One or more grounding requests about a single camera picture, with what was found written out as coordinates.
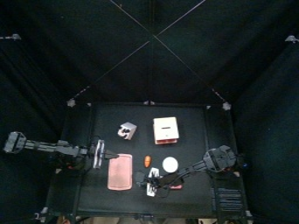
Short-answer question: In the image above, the white toy toaster box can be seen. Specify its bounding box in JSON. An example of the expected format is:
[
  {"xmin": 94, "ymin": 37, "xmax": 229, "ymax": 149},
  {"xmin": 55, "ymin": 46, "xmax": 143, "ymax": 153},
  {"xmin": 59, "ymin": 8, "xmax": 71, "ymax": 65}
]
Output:
[{"xmin": 153, "ymin": 116, "xmax": 182, "ymax": 145}]

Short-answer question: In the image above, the small grey white toy block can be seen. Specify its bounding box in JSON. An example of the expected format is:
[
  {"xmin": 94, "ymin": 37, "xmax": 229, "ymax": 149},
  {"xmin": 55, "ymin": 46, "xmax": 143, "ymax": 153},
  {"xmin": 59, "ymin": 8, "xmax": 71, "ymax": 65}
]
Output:
[{"xmin": 117, "ymin": 122, "xmax": 139, "ymax": 141}]

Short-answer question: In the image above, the small white round plate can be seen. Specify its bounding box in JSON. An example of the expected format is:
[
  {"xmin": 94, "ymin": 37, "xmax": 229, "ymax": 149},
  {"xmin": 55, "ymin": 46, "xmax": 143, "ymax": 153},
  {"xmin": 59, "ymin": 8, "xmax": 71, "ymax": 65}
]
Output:
[{"xmin": 162, "ymin": 156, "xmax": 181, "ymax": 174}]

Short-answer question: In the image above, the pink rectangular tray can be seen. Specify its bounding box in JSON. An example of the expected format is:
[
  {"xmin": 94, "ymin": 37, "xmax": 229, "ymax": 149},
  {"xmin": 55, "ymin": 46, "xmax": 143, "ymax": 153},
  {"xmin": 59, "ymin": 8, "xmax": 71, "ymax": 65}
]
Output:
[{"xmin": 107, "ymin": 153, "xmax": 135, "ymax": 192}]

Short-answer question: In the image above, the white text label sticker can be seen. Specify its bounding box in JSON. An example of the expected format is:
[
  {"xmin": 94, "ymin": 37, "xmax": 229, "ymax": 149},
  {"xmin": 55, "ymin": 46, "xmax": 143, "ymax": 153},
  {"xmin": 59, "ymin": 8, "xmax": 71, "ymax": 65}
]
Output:
[{"xmin": 215, "ymin": 186, "xmax": 246, "ymax": 214}]

